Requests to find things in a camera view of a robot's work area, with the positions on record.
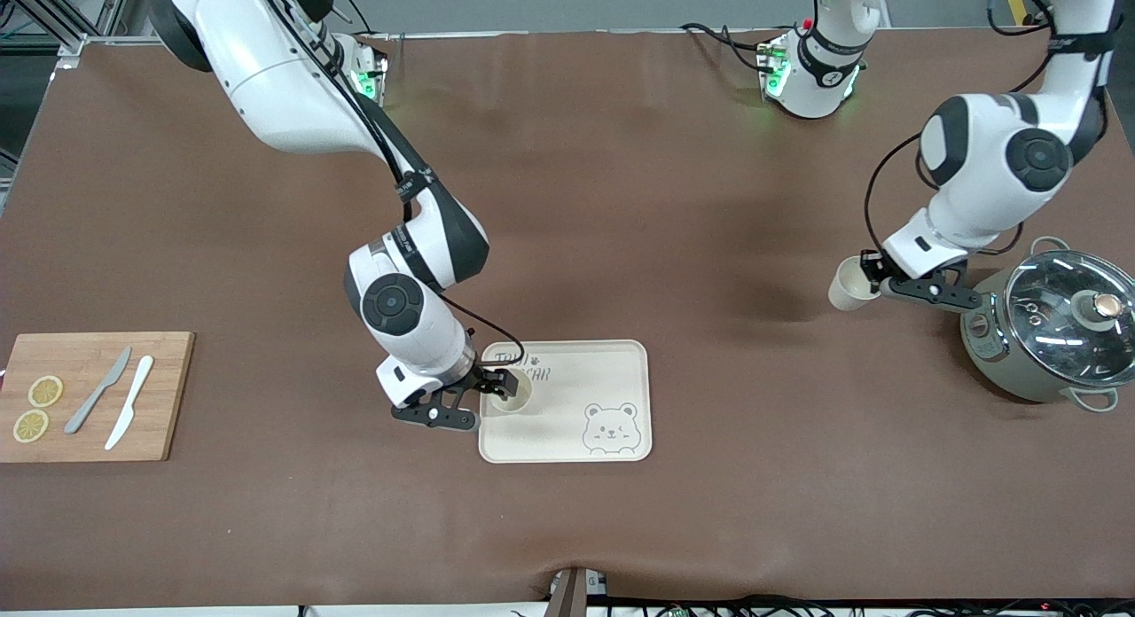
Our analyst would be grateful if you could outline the white paper-look cup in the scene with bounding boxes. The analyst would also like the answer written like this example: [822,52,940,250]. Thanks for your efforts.
[486,369,534,415]
[828,255,881,313]

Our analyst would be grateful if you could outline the cream bear print tray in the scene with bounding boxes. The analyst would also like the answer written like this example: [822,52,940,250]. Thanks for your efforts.
[479,340,653,464]

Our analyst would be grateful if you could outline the grey-green electric cooking pot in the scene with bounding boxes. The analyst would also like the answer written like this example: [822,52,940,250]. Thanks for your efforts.
[960,236,1135,414]

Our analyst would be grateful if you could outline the glass pot lid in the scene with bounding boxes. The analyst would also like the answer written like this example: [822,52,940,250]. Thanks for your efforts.
[1005,251,1135,387]

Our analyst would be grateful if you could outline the brown table mat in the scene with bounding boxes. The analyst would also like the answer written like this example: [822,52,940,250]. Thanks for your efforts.
[0,27,1135,612]

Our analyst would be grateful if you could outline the bamboo cutting board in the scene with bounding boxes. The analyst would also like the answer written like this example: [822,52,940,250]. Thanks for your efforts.
[0,332,195,464]

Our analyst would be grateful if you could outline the white plastic knife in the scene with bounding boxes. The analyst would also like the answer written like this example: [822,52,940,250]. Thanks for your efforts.
[105,355,155,451]

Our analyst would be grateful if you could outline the grey plastic knife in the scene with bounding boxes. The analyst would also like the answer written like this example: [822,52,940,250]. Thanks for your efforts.
[64,347,133,435]

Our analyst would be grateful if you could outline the grey table edge bracket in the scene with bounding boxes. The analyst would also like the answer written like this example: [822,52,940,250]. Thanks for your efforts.
[543,566,611,617]

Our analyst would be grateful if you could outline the black left base cables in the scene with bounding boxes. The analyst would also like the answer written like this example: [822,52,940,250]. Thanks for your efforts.
[680,21,774,74]

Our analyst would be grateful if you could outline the black right base cable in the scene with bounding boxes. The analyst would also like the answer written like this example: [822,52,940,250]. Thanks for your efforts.
[330,0,396,43]

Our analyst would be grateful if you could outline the aluminium frame with dark struts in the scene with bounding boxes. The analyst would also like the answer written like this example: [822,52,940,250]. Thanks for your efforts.
[0,0,156,61]

